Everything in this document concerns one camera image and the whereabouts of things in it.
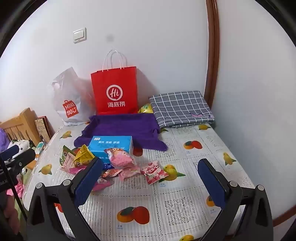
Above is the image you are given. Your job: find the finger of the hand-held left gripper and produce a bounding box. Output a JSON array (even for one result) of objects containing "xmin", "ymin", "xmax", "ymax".
[
  {"xmin": 0, "ymin": 149, "xmax": 36, "ymax": 172},
  {"xmin": 0, "ymin": 145, "xmax": 20, "ymax": 160}
]

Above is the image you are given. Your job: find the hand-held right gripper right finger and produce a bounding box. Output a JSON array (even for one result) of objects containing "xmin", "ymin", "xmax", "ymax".
[{"xmin": 197, "ymin": 158, "xmax": 274, "ymax": 241}]

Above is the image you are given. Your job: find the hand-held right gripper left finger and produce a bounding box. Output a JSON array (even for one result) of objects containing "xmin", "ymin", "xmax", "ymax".
[{"xmin": 26, "ymin": 158, "xmax": 103, "ymax": 241}]

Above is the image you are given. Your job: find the blue snack packet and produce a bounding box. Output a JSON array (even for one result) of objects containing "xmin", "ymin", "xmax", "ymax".
[{"xmin": 99, "ymin": 159, "xmax": 115, "ymax": 171}]

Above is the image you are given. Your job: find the pink white snack packet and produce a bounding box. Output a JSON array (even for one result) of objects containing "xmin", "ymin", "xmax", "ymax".
[{"xmin": 60, "ymin": 160, "xmax": 80, "ymax": 173}]

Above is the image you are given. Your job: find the yellow snack packet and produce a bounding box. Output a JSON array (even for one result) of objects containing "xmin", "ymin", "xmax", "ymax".
[{"xmin": 73, "ymin": 144, "xmax": 96, "ymax": 167}]

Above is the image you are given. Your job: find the green snack packet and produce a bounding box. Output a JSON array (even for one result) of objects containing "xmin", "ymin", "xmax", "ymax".
[{"xmin": 60, "ymin": 146, "xmax": 74, "ymax": 166}]

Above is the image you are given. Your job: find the pink bun packet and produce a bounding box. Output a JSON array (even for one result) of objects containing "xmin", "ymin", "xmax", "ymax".
[{"xmin": 104, "ymin": 148, "xmax": 141, "ymax": 182}]

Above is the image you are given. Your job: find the red pink candy packet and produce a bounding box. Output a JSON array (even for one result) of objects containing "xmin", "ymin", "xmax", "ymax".
[{"xmin": 140, "ymin": 161, "xmax": 169, "ymax": 185}]

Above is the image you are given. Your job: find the person's left hand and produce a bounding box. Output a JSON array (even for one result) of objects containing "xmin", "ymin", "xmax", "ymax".
[{"xmin": 0, "ymin": 195, "xmax": 21, "ymax": 234}]

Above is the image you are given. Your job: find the pink cloth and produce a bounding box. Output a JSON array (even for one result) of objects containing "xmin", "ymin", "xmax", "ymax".
[{"xmin": 7, "ymin": 181, "xmax": 25, "ymax": 198}]

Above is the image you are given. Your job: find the white plush toy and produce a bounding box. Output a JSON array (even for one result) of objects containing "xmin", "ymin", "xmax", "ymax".
[{"xmin": 7, "ymin": 139, "xmax": 30, "ymax": 158}]

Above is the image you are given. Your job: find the purple cloth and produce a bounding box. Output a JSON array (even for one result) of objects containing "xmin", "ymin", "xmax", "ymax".
[{"xmin": 0, "ymin": 128, "xmax": 11, "ymax": 151}]

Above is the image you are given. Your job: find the magenta snack packet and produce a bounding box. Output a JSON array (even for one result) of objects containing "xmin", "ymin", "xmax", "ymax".
[{"xmin": 91, "ymin": 176, "xmax": 114, "ymax": 192}]

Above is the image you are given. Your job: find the small pink snack packet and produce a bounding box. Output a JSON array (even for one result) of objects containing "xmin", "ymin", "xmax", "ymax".
[{"xmin": 99, "ymin": 168, "xmax": 123, "ymax": 179}]

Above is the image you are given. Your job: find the patterned book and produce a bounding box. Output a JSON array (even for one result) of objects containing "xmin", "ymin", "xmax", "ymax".
[{"xmin": 35, "ymin": 116, "xmax": 52, "ymax": 143}]

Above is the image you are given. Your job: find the blue tissue pack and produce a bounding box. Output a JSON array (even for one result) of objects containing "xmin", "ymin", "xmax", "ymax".
[{"xmin": 88, "ymin": 136, "xmax": 134, "ymax": 163}]

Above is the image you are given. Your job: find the purple towel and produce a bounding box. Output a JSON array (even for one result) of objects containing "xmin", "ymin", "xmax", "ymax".
[{"xmin": 73, "ymin": 113, "xmax": 168, "ymax": 152}]

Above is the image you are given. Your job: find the white plastic bag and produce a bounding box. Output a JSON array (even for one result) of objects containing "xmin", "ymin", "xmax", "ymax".
[{"xmin": 47, "ymin": 67, "xmax": 96, "ymax": 127}]

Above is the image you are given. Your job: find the wooden baseboard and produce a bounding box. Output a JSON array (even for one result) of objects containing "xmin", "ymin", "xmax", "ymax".
[{"xmin": 272, "ymin": 210, "xmax": 296, "ymax": 229}]

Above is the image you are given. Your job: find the grey checked folded cloth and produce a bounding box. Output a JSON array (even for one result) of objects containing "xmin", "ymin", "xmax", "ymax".
[{"xmin": 149, "ymin": 90, "xmax": 215, "ymax": 128}]

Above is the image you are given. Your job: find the large yellow snack bag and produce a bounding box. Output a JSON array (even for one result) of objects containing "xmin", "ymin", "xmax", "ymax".
[{"xmin": 138, "ymin": 103, "xmax": 154, "ymax": 114}]

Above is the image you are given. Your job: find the red paper bag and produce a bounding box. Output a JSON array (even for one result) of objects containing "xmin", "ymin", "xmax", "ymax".
[{"xmin": 91, "ymin": 49, "xmax": 138, "ymax": 115}]

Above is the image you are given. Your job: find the black cable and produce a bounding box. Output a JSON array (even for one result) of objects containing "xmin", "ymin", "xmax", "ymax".
[{"xmin": 0, "ymin": 155, "xmax": 29, "ymax": 220}]

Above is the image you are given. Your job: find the white light switch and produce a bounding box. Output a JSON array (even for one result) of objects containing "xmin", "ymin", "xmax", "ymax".
[{"xmin": 73, "ymin": 28, "xmax": 87, "ymax": 44}]

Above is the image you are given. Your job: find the wooden door frame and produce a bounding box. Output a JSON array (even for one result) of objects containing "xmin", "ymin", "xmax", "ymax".
[{"xmin": 203, "ymin": 0, "xmax": 220, "ymax": 109}]

